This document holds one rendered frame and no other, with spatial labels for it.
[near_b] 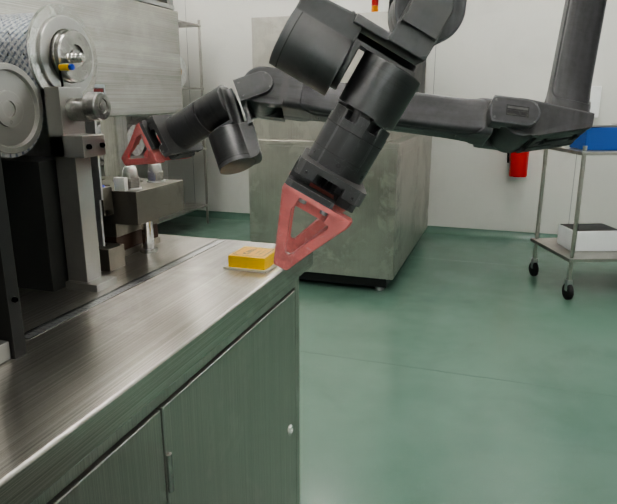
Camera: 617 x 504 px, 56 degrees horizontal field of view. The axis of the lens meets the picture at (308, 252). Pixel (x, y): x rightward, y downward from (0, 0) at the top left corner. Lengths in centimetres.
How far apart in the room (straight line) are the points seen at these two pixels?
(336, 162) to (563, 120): 48
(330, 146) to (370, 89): 6
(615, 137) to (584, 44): 285
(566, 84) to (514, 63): 431
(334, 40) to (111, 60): 117
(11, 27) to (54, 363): 50
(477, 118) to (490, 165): 439
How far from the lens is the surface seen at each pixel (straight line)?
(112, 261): 106
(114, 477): 73
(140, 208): 108
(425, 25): 51
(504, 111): 89
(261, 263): 101
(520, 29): 529
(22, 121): 93
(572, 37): 101
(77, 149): 92
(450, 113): 91
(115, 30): 167
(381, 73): 52
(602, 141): 381
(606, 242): 406
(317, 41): 52
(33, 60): 95
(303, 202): 50
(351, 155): 52
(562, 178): 532
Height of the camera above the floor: 119
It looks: 15 degrees down
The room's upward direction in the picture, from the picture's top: straight up
